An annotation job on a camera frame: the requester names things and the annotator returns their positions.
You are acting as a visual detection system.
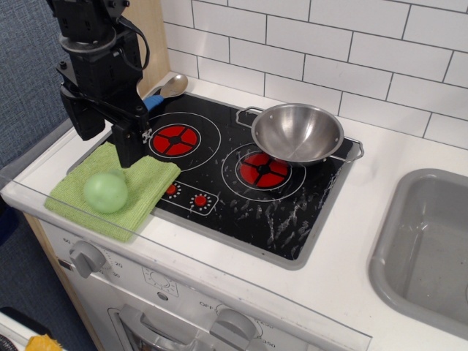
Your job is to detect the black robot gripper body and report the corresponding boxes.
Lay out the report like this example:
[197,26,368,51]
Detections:
[57,27,149,132]

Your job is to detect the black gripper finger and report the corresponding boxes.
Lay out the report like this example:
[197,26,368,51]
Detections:
[111,123,147,168]
[60,85,105,140]

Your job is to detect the silver metal bowl with handles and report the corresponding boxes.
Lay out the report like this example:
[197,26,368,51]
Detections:
[235,103,364,166]

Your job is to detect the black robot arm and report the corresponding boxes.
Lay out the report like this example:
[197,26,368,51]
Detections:
[48,1,150,168]

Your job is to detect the green microfiber cloth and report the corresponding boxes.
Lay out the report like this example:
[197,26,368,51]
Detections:
[45,142,181,242]

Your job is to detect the green plastic pear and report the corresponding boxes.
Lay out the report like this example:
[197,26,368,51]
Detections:
[83,169,129,214]

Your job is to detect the light wooden side panel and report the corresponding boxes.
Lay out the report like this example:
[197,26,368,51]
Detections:
[123,0,170,97]

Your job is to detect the black toy stovetop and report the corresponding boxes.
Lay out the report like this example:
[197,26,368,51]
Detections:
[146,93,359,270]

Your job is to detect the grey timer knob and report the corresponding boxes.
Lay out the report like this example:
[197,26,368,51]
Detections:
[69,241,106,279]

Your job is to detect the grey oven knob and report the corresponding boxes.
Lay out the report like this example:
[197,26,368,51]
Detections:
[210,309,257,348]

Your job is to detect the yellow object at corner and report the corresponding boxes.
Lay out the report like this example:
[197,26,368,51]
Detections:
[25,334,63,351]

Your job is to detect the grey plastic sink basin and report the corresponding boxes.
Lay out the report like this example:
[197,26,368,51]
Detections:
[369,169,467,339]

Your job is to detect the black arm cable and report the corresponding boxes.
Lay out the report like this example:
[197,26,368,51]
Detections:
[113,15,151,72]

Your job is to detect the blue handled metal spoon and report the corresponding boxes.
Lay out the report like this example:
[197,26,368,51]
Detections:
[143,75,189,111]

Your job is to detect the silver oven door handle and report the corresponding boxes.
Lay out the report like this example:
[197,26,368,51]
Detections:
[118,305,203,350]

